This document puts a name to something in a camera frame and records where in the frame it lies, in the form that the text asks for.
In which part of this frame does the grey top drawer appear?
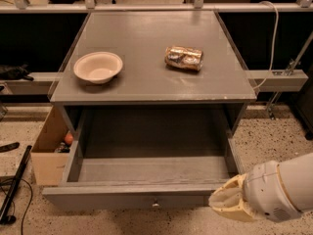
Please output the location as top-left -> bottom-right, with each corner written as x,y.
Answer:
43,108 -> 243,211

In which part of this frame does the black bag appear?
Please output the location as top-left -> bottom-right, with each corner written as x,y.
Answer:
0,64 -> 33,81

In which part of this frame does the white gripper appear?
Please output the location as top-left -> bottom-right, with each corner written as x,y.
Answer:
209,161 -> 302,222

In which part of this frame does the cardboard box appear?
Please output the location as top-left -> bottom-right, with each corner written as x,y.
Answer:
31,107 -> 70,186

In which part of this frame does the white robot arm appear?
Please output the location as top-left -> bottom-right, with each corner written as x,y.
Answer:
208,154 -> 313,222

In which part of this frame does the white cable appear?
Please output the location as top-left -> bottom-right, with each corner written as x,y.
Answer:
252,0 -> 281,91

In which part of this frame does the crushed gold can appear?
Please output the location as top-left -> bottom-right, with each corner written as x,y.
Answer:
164,46 -> 203,71

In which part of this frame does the orange ball in box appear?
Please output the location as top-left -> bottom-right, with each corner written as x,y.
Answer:
64,132 -> 73,146

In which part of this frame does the metal rail frame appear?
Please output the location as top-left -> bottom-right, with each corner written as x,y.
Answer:
0,0 -> 313,92

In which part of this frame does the black stand pole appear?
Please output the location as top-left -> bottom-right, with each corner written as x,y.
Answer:
0,145 -> 32,224

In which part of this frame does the white paper bowl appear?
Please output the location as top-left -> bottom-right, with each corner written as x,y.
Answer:
73,52 -> 123,84

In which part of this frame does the grey wooden drawer cabinet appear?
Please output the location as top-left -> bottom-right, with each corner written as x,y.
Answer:
52,11 -> 256,133

